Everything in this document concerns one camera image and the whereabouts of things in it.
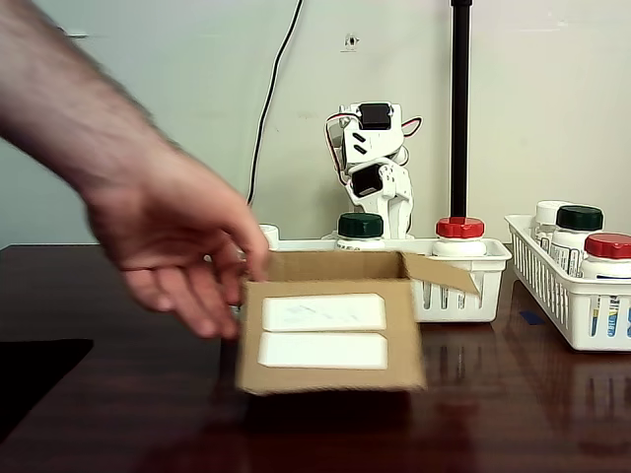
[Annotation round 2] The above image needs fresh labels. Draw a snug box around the brown cardboard box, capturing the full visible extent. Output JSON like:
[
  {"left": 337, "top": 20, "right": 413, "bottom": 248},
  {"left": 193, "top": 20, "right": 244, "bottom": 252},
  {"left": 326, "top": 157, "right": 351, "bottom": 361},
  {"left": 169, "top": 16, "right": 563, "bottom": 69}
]
[{"left": 235, "top": 249, "right": 482, "bottom": 396}]

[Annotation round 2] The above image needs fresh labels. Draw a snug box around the white plastic basket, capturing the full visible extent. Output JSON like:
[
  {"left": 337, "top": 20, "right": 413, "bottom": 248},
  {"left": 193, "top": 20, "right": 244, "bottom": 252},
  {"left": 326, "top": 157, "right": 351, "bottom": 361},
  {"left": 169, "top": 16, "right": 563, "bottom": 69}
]
[
  {"left": 504, "top": 214, "right": 631, "bottom": 353},
  {"left": 204, "top": 237, "right": 513, "bottom": 325}
]

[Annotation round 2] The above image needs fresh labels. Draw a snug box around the person's left hand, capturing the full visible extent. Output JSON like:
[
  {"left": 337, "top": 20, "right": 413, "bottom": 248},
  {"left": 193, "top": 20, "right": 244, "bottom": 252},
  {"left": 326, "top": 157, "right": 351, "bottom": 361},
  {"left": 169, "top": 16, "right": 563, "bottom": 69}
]
[{"left": 81, "top": 140, "right": 271, "bottom": 341}]

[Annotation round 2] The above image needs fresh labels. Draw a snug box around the black vertical pole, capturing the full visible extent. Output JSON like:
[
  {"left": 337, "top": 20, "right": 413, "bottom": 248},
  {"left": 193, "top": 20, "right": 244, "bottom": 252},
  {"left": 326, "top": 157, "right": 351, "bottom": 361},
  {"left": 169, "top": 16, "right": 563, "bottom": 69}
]
[{"left": 450, "top": 0, "right": 475, "bottom": 221}]

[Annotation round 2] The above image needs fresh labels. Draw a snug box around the white label with handwriting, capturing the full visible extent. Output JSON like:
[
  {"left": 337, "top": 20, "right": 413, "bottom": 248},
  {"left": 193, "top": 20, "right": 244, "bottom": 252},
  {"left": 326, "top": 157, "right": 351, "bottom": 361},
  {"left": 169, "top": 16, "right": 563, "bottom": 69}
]
[{"left": 260, "top": 294, "right": 387, "bottom": 332}]

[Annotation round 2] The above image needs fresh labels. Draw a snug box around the blank white label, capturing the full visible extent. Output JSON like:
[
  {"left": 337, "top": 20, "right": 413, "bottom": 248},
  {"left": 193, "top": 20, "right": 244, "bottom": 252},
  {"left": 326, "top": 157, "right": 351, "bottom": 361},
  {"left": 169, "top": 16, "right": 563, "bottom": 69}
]
[{"left": 257, "top": 331, "right": 389, "bottom": 371}]

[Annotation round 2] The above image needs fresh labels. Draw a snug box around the black cable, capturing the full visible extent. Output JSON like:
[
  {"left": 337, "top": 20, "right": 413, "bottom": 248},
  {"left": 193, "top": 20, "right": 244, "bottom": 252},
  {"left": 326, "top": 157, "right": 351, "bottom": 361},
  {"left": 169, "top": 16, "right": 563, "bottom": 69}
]
[{"left": 245, "top": 0, "right": 305, "bottom": 206}]

